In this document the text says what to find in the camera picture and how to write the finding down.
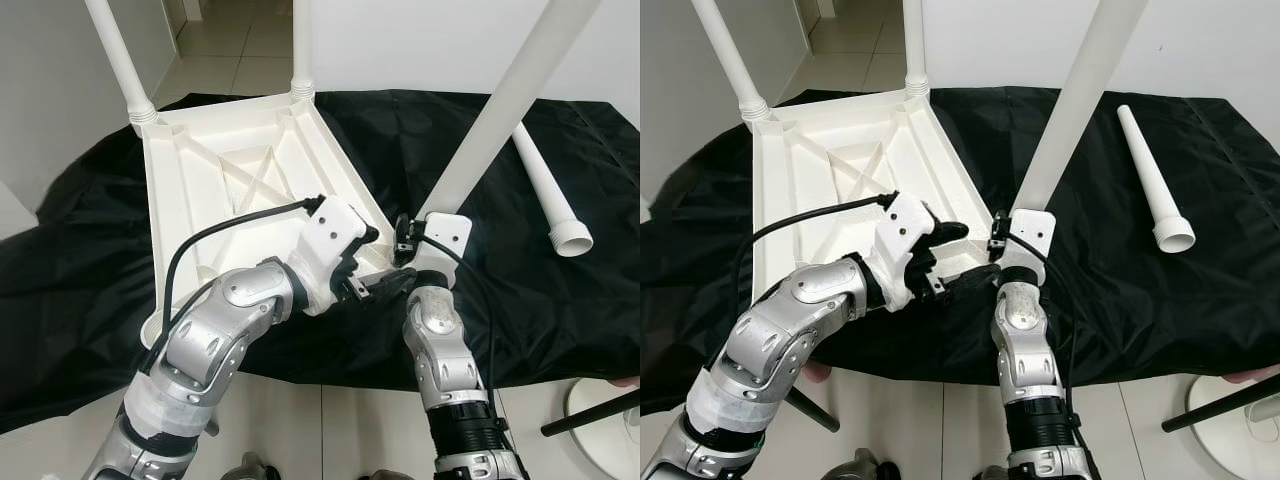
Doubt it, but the grey robot left leg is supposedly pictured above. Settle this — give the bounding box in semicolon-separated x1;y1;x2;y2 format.
830;448;901;480

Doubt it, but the black stand rod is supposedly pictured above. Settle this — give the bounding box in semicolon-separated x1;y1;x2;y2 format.
1162;372;1280;433
785;390;841;433
540;388;641;438

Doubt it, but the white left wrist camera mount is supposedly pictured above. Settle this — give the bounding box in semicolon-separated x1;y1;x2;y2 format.
873;192;946;311
295;195;369;316

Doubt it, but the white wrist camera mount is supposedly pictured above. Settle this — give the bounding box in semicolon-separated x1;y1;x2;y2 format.
1005;208;1056;286
873;192;946;311
295;195;369;316
410;212;473;291

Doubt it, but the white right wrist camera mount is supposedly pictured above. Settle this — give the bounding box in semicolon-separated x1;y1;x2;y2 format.
1005;208;1056;286
410;212;473;291

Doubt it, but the white round stand base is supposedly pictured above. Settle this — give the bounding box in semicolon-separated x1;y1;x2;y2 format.
565;378;641;471
1185;372;1280;476

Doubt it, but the black cloth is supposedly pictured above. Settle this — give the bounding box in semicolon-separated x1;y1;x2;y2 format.
640;85;1280;416
0;88;641;436

